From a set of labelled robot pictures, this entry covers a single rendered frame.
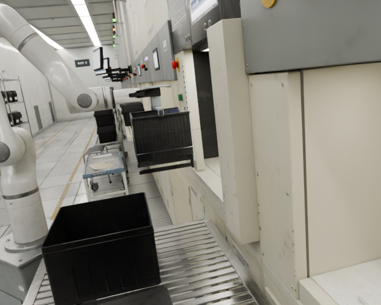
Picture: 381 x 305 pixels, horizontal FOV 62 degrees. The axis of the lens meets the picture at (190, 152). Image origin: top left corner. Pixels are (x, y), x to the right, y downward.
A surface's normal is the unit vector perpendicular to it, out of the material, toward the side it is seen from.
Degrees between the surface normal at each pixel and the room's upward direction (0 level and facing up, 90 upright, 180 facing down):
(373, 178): 90
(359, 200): 90
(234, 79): 90
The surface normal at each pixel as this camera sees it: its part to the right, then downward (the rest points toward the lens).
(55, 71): -0.34, -0.39
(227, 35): 0.22, 0.20
